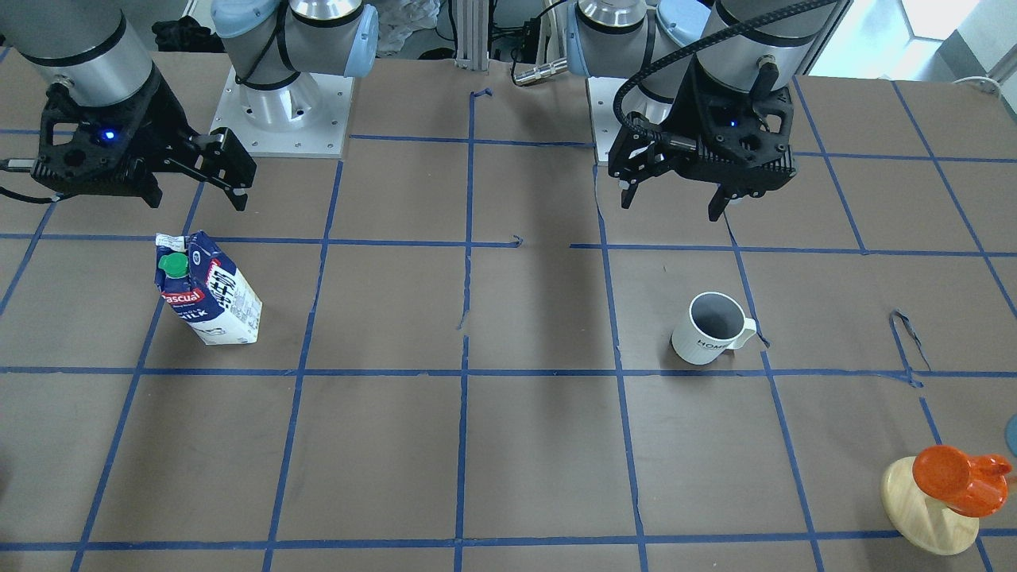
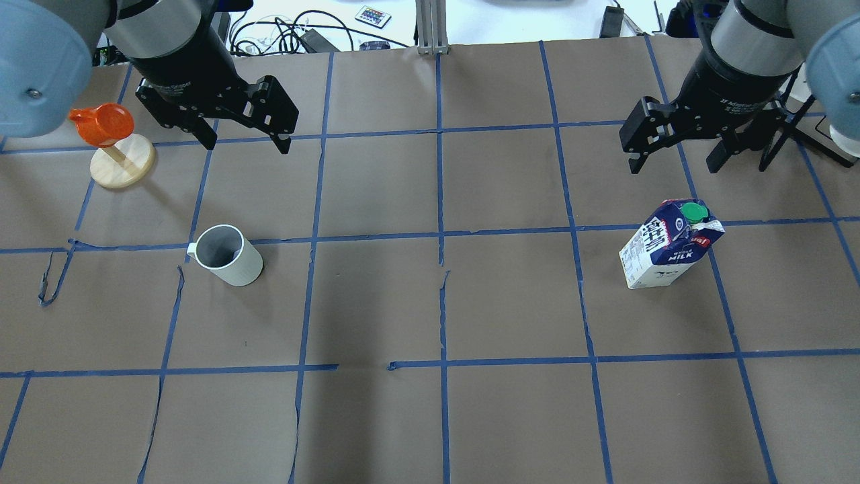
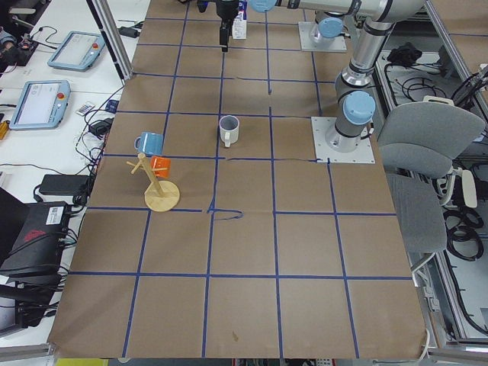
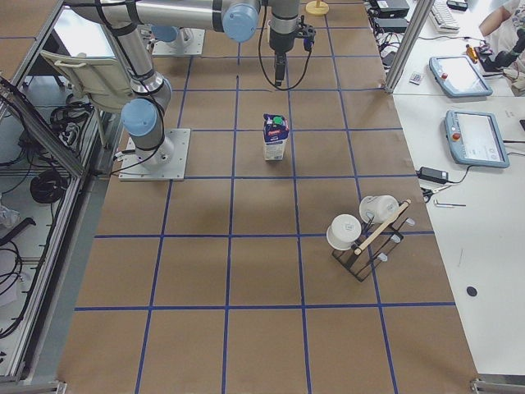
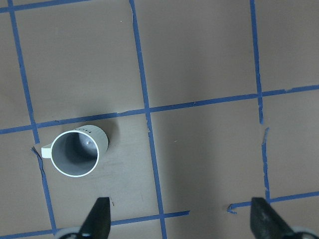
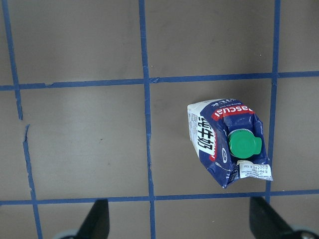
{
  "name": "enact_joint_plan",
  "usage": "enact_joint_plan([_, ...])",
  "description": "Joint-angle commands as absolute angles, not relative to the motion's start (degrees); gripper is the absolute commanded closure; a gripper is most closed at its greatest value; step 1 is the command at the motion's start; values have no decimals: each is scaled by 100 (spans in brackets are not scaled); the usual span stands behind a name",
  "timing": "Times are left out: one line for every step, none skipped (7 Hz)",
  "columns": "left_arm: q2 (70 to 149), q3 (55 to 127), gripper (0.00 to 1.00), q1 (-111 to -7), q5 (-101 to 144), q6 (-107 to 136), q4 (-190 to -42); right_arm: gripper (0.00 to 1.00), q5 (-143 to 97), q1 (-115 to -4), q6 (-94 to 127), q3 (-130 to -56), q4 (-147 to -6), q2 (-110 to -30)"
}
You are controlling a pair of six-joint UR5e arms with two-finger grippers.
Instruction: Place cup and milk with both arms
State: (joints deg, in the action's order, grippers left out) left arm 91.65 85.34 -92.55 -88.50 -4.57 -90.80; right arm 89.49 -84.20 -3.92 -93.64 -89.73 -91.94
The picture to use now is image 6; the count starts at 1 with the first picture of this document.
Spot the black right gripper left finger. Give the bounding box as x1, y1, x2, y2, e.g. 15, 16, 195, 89
77, 199, 110, 239

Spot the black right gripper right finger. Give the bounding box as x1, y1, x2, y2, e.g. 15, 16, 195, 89
249, 197, 302, 239

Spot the blue Pascual milk carton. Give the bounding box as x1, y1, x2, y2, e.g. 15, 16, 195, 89
187, 99, 273, 188

